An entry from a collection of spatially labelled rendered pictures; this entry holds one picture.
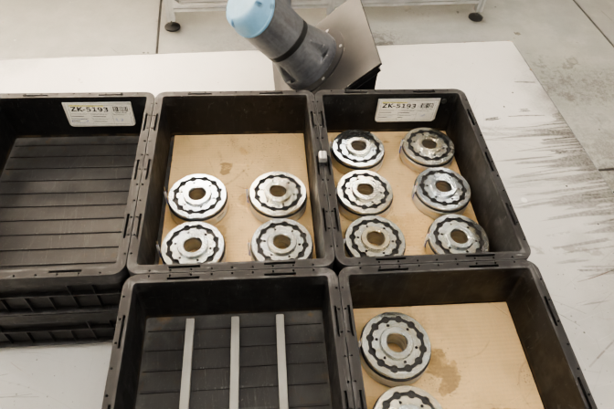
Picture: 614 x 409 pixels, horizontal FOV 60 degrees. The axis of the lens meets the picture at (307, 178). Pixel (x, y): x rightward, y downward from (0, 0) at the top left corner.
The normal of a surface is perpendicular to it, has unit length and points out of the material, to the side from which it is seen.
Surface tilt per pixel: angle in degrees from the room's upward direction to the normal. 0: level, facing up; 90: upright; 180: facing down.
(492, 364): 0
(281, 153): 0
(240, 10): 44
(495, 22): 0
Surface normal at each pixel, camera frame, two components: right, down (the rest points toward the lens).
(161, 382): 0.05, -0.66
